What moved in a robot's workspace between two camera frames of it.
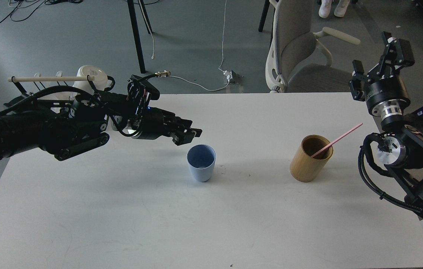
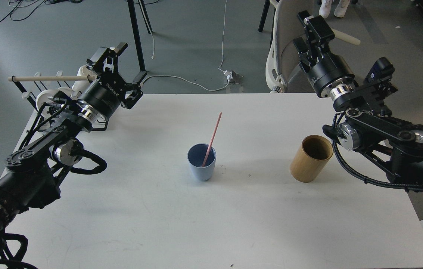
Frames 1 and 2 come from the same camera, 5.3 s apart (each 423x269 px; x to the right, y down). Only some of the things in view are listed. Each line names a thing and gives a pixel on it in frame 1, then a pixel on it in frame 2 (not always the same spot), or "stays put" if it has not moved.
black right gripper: [386, 96] to [329, 75]
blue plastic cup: [201, 159] stays put
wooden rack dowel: [71, 78] stays put
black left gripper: [156, 123] to [105, 95]
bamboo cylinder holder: [304, 167] stays put
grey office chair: [288, 68] stays put
